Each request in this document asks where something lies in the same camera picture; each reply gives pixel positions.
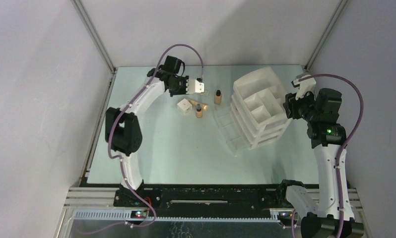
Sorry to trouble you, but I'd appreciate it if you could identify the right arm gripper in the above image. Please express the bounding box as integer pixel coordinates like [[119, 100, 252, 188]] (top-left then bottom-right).
[[282, 88, 319, 123]]

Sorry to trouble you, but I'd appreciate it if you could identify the white plastic drawer organizer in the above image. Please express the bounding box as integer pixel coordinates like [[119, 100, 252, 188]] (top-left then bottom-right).
[[230, 66, 291, 150]]

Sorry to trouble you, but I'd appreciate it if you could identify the clear acrylic drawer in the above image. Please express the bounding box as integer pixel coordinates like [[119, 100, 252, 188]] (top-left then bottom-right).
[[213, 105, 247, 156]]

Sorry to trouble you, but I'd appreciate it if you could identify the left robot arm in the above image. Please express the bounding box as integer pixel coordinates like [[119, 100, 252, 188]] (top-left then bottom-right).
[[105, 56, 189, 207]]

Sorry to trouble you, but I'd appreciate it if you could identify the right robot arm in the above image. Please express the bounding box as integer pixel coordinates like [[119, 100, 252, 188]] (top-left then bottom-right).
[[276, 88, 364, 238]]

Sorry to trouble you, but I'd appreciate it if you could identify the white cosmetic box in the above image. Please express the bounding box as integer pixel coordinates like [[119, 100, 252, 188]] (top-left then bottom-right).
[[177, 99, 193, 116]]

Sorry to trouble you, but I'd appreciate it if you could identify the beige concealer stick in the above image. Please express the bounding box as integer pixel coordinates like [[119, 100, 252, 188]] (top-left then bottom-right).
[[186, 98, 208, 111]]

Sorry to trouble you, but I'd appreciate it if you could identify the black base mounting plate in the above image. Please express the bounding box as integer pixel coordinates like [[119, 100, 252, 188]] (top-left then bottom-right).
[[114, 179, 304, 219]]

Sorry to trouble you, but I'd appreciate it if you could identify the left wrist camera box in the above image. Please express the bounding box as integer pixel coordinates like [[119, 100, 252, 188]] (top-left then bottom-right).
[[186, 79, 205, 94]]

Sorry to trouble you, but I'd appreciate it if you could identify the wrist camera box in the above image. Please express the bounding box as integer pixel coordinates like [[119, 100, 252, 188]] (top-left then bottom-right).
[[291, 73, 316, 100], [186, 79, 205, 94]]

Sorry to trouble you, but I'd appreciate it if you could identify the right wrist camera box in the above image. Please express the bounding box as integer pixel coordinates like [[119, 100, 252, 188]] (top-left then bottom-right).
[[291, 73, 316, 100]]

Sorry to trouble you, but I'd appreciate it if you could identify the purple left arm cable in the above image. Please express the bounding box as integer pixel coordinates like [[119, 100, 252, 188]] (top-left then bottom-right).
[[107, 43, 205, 229]]

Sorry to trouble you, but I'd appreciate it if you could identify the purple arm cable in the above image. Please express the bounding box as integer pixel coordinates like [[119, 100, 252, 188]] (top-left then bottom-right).
[[107, 43, 205, 229], [290, 74, 365, 238]]

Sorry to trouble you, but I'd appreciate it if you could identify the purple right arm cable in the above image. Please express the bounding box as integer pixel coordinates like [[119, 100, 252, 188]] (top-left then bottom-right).
[[290, 74, 365, 238]]

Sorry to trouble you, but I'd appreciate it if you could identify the aluminium frame rail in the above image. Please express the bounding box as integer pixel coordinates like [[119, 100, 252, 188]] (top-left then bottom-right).
[[71, 0, 117, 73]]

